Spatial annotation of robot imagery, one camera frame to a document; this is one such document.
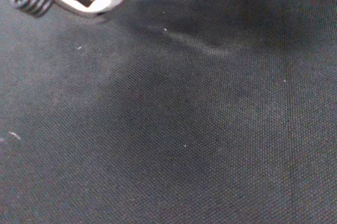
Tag black cloth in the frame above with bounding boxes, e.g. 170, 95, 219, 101
0, 0, 337, 224

